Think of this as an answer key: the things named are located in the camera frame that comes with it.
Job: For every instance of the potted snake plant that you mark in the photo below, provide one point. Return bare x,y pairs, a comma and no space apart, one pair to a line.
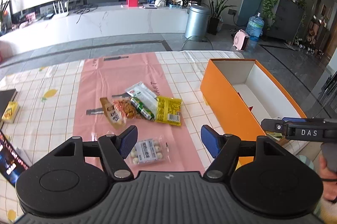
216,7

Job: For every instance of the brown nut snack packet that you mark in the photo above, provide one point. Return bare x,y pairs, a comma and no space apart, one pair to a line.
118,111

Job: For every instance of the white tv console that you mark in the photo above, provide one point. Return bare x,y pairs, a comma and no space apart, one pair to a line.
102,22

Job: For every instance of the clear packet white candies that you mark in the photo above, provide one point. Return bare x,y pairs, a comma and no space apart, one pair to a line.
150,151

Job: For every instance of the dark cabinet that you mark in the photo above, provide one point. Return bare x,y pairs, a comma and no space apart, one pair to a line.
288,16

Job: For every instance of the green white snack packet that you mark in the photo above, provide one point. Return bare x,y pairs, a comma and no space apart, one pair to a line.
144,100

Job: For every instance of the person right hand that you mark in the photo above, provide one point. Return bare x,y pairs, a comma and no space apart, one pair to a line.
329,180

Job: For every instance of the white wifi router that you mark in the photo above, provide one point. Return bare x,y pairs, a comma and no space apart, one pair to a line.
61,9

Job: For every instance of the yellow snack packet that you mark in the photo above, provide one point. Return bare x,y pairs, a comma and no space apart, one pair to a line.
168,110

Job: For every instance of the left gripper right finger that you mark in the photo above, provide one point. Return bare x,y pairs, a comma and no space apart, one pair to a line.
224,150

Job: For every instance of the blue water jug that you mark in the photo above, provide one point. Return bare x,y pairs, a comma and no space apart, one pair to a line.
255,26

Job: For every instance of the red box on console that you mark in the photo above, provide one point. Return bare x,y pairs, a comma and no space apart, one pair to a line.
132,3

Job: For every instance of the orange white storage box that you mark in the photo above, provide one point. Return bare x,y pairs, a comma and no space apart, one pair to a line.
241,93

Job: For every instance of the yellow book on table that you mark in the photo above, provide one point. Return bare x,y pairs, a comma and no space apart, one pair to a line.
10,112

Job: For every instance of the smartphone on stand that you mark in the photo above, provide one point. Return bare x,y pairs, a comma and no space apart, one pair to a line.
11,164

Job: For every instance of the red white snack bag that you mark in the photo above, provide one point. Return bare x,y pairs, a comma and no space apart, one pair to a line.
249,107

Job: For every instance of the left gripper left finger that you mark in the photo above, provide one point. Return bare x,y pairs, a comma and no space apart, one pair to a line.
114,149

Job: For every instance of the silver trash can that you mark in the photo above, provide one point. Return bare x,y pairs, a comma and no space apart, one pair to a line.
197,21

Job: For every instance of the green plant on console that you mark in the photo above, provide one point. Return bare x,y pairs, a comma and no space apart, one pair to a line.
5,16

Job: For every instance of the pink table mat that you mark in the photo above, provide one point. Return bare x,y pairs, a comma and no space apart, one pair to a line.
104,77

